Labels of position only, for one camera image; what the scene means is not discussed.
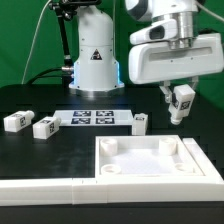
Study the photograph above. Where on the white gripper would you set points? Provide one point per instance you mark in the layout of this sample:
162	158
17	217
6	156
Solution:
156	62

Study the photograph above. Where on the white square tabletop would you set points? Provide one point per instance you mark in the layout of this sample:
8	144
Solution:
147	156

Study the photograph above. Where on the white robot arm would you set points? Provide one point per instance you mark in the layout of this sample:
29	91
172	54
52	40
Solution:
96	72

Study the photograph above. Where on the white fiducial marker plate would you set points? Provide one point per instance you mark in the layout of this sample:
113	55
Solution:
94	117

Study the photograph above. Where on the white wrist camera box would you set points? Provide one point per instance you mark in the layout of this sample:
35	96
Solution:
159	31

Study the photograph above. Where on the white L-shaped obstacle wall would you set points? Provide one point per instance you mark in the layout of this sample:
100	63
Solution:
117	188

